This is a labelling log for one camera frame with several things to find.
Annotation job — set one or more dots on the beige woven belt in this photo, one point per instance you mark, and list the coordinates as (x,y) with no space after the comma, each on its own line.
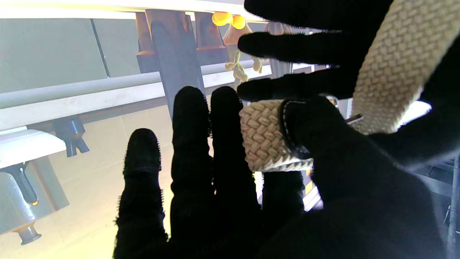
(262,136)

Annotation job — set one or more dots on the dark ribbed vase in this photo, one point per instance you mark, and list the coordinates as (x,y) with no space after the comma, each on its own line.
(281,68)

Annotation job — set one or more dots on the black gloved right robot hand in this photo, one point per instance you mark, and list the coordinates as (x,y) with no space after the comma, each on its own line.
(323,216)

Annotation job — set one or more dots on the grey pot with lid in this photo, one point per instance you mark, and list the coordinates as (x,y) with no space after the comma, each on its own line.
(46,194)

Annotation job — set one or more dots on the tall black cylinder container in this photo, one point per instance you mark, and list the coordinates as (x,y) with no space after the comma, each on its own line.
(176,64)

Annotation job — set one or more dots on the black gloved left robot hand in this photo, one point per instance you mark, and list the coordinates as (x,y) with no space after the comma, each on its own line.
(305,46)

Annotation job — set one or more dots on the white speckled bowl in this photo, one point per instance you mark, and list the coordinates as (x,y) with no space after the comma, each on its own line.
(28,147)

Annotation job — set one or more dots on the dark brown wooden stand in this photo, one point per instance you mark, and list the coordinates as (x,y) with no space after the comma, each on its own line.
(212,39)

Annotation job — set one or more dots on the orange fruit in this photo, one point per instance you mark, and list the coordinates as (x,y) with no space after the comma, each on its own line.
(238,22)
(221,18)

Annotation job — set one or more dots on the small black stand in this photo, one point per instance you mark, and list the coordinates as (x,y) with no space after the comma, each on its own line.
(72,136)

